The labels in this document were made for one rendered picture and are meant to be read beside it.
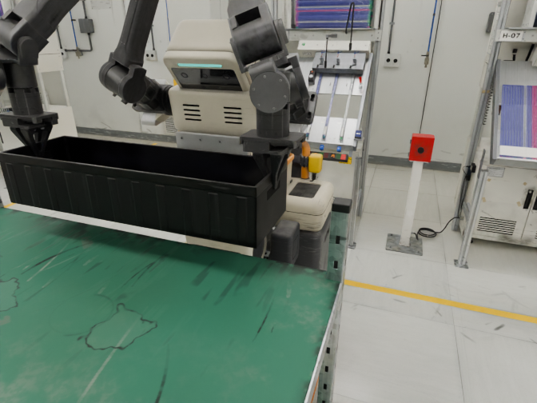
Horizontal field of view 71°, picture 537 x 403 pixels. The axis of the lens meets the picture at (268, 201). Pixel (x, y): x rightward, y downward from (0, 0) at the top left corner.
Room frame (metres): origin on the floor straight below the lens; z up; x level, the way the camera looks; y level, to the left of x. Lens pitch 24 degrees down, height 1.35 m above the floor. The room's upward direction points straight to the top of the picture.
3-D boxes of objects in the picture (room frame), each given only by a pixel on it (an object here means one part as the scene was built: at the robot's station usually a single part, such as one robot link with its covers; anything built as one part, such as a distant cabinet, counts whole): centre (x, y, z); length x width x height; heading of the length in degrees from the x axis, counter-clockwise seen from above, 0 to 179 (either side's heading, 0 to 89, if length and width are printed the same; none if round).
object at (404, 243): (2.29, -0.96, 0.39); 0.24 x 0.24 x 0.78; 70
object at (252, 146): (0.64, 0.00, 1.14); 0.07 x 0.07 x 0.09; 70
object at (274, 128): (0.64, -0.01, 1.21); 0.10 x 0.07 x 0.07; 70
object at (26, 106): (0.83, 0.52, 1.21); 0.10 x 0.07 x 0.07; 71
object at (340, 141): (2.80, -0.38, 0.66); 1.01 x 0.73 x 1.31; 160
